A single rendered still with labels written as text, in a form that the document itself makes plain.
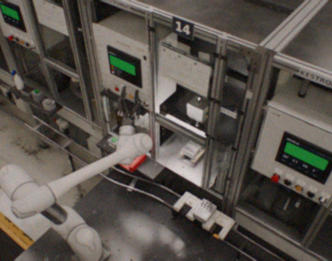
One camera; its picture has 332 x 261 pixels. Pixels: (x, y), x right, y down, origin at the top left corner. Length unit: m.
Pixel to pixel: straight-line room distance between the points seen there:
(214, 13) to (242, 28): 0.18
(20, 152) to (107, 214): 1.75
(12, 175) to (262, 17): 1.42
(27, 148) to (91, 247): 2.09
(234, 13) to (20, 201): 1.34
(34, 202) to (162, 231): 1.02
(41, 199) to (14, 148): 2.43
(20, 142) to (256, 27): 3.05
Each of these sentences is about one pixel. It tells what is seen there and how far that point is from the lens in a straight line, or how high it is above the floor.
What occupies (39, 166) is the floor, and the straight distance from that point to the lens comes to 3.89.
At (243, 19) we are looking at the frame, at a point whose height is 2.01.
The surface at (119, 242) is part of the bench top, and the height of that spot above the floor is 0.68.
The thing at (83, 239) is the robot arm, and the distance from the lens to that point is 2.21.
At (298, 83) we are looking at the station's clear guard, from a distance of 1.60.
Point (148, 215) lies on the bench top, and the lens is 2.55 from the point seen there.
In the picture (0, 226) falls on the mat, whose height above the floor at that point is 0.01.
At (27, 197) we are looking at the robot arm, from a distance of 1.77.
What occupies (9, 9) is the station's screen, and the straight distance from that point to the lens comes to 2.85.
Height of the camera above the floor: 2.86
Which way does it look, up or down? 45 degrees down
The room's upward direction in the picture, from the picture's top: straight up
